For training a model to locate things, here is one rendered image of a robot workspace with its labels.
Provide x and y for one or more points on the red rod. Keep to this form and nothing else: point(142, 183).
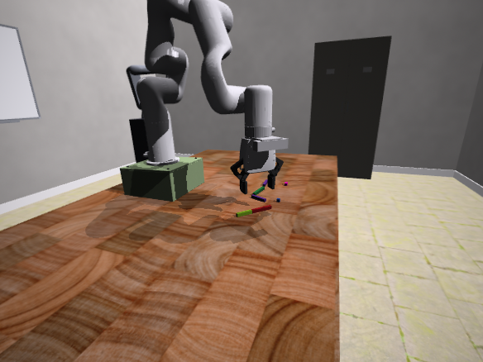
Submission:
point(260, 209)

